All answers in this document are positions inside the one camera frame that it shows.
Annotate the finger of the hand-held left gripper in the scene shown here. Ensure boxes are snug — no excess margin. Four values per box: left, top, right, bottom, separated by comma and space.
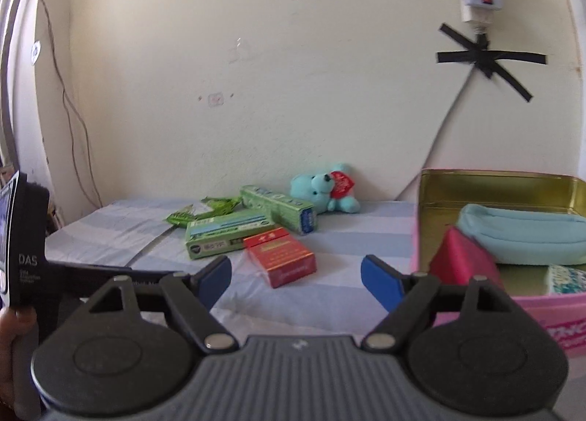
45, 260, 195, 300

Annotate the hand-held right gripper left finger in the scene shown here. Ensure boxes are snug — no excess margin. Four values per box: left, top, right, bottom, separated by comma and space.
82, 255, 240, 353

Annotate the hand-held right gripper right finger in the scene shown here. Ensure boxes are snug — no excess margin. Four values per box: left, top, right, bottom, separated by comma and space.
361, 255, 511, 353

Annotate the green toothpaste box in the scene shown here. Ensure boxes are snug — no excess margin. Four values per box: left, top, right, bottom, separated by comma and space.
184, 210, 278, 261
239, 185, 318, 236

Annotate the red cigarette box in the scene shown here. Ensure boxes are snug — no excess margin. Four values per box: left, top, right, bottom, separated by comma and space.
242, 227, 318, 289

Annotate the green snack packet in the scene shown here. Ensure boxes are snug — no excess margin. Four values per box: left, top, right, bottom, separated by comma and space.
201, 195, 243, 217
165, 204, 199, 226

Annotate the teal teddy bear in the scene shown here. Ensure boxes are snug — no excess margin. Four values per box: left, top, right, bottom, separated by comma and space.
289, 163, 361, 215

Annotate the pink tin box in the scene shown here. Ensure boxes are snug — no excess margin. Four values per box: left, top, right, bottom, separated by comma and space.
409, 169, 586, 353

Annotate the person's left hand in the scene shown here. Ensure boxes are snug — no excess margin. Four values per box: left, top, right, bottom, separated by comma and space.
0, 306, 38, 409

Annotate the striped bed sheet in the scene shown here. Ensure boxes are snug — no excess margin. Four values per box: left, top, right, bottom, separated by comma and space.
43, 198, 418, 339

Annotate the light blue pouch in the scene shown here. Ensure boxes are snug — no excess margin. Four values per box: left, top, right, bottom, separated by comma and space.
456, 203, 586, 266

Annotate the floral tissue pack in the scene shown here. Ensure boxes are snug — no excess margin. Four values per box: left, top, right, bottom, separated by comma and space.
545, 264, 586, 297

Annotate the black tape cross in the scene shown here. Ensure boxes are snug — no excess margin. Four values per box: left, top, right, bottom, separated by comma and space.
436, 22, 548, 103

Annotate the thin dark wall wire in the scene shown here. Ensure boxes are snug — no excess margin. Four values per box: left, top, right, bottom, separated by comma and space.
39, 0, 104, 210

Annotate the white cable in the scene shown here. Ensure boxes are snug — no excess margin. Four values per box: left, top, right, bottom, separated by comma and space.
396, 55, 481, 200

